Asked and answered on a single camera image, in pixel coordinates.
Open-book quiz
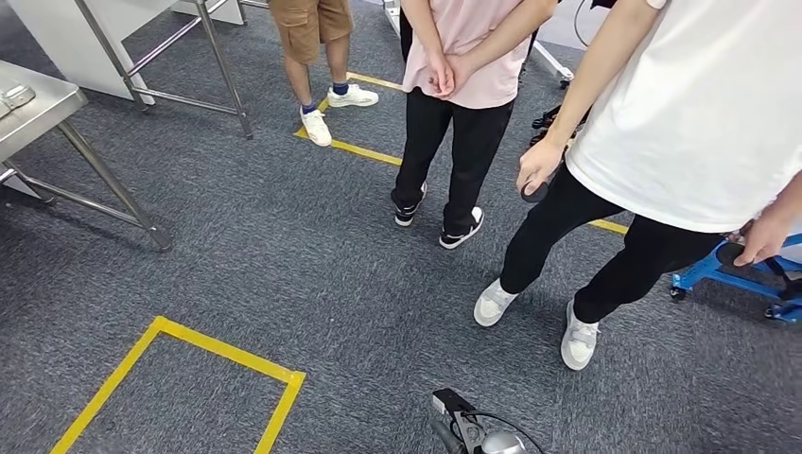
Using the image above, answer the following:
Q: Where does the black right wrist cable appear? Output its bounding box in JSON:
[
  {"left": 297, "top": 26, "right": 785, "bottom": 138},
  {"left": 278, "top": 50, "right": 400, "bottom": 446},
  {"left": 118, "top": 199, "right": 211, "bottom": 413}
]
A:
[{"left": 460, "top": 410, "right": 547, "bottom": 454}]

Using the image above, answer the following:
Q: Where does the stainless steel workbench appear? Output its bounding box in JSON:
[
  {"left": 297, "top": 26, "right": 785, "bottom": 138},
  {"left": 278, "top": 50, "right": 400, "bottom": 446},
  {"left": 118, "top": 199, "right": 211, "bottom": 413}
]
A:
[{"left": 74, "top": 0, "right": 270, "bottom": 140}]

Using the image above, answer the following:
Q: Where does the person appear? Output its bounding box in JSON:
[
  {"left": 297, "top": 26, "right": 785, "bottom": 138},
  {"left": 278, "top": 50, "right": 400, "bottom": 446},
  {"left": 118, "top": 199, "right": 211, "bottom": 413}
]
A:
[
  {"left": 391, "top": 0, "right": 560, "bottom": 251},
  {"left": 269, "top": 0, "right": 380, "bottom": 148},
  {"left": 473, "top": 0, "right": 802, "bottom": 372}
]

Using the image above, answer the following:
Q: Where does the white workbench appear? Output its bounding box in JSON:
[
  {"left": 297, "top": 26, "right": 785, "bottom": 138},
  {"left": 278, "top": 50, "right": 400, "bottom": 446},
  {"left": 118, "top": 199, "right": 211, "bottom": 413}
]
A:
[{"left": 0, "top": 59, "right": 175, "bottom": 253}]

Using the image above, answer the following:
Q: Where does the white stand leg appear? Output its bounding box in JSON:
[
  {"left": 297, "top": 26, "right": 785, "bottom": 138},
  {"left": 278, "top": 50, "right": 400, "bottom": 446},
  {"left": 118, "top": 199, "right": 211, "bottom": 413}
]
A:
[{"left": 531, "top": 40, "right": 575, "bottom": 89}]

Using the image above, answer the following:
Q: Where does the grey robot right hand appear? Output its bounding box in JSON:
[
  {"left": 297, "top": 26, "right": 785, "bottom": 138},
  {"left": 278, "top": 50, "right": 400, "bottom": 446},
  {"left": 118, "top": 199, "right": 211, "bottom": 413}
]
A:
[{"left": 428, "top": 418, "right": 468, "bottom": 454}]

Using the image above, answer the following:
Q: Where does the white partition panel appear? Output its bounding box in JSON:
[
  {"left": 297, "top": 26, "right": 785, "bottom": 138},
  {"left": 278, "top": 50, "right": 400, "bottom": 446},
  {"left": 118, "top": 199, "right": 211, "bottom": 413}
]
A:
[{"left": 6, "top": 0, "right": 246, "bottom": 105}]

